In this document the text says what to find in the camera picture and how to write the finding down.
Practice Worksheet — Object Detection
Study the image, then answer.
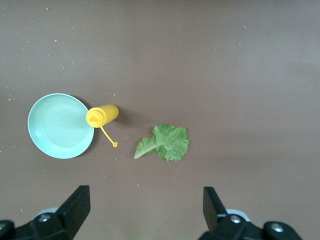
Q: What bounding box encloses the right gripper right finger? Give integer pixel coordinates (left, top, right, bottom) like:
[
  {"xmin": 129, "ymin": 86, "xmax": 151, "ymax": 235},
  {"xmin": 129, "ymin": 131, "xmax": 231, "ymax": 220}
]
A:
[{"xmin": 198, "ymin": 186, "xmax": 304, "ymax": 240}]

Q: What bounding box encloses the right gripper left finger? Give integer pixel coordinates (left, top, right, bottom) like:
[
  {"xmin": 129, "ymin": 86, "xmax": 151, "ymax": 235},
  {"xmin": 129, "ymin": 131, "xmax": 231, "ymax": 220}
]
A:
[{"xmin": 0, "ymin": 184, "xmax": 91, "ymax": 240}]

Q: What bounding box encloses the green lettuce leaf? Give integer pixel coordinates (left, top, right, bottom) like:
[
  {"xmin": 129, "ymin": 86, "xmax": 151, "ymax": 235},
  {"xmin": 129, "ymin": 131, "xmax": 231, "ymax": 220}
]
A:
[{"xmin": 133, "ymin": 123, "xmax": 190, "ymax": 163}]

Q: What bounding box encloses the yellow squeeze bottle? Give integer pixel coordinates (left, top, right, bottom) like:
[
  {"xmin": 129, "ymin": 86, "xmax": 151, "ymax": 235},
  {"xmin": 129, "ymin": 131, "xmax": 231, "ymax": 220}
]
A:
[{"xmin": 85, "ymin": 103, "xmax": 120, "ymax": 148}]

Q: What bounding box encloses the pale green plate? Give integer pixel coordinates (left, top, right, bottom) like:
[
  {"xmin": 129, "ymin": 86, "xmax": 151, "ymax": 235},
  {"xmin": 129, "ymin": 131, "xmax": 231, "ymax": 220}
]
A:
[{"xmin": 27, "ymin": 92, "xmax": 95, "ymax": 160}]

